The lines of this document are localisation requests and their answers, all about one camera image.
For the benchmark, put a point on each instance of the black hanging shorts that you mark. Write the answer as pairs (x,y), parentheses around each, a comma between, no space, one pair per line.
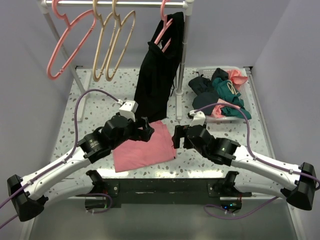
(158,70)

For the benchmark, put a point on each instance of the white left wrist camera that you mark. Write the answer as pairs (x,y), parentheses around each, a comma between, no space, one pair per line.
(128,109)

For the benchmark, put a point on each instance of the teal green shorts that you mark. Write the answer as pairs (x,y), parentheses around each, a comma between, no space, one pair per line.
(228,94)

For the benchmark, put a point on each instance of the white clothes rack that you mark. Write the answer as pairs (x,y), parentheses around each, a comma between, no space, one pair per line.
(187,5)

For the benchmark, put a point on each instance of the pink hanger holding black shorts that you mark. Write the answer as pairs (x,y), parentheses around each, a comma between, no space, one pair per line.
(166,23)

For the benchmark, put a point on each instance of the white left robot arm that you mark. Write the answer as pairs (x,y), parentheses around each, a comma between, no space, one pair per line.
(27,193)

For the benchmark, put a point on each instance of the beige wooden hanger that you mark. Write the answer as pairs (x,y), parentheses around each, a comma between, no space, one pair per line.
(97,72)
(124,27)

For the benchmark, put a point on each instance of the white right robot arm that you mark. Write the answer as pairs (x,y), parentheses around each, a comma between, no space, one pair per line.
(296,184)

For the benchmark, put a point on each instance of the dark navy garment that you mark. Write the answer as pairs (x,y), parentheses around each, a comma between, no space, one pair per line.
(206,94)

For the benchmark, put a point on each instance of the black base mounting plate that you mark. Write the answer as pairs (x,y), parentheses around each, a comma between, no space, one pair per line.
(114,192)

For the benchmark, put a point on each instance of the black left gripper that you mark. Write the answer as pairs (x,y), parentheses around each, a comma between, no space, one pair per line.
(146,130)

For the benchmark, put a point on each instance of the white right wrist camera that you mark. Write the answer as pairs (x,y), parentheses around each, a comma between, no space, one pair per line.
(198,118)

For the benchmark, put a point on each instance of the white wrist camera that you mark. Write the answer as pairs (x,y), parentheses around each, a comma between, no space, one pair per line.
(198,118)
(128,109)

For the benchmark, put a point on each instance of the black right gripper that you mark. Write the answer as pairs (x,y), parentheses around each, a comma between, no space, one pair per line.
(179,131)

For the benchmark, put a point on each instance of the white plastic laundry basket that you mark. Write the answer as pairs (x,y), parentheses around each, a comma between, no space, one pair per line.
(244,89)

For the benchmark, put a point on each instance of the coral pink garment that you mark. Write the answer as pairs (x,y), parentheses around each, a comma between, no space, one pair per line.
(235,76)

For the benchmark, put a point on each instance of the pink folded cloth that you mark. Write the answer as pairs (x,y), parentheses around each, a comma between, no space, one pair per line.
(132,155)

